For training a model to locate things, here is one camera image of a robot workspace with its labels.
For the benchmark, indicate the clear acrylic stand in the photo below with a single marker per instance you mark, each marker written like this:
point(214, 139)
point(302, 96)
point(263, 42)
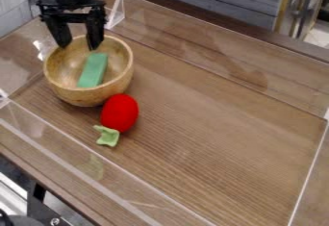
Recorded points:
point(116, 14)

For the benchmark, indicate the red plush strawberry toy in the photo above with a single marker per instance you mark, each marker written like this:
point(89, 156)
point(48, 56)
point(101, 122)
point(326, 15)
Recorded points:
point(117, 117)

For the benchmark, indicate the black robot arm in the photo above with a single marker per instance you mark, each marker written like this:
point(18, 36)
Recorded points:
point(60, 12)

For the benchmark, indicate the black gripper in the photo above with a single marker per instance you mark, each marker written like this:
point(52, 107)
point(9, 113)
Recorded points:
point(57, 15)

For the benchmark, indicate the green rectangular stick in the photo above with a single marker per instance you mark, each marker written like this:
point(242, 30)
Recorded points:
point(93, 70)

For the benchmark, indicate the black table leg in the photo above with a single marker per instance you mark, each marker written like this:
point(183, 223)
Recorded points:
point(35, 200)

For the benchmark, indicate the brown wooden bowl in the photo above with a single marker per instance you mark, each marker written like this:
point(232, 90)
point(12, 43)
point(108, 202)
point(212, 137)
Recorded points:
point(63, 70)

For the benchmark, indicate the gold metal chair frame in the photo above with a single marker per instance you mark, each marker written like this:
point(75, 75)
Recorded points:
point(297, 17)

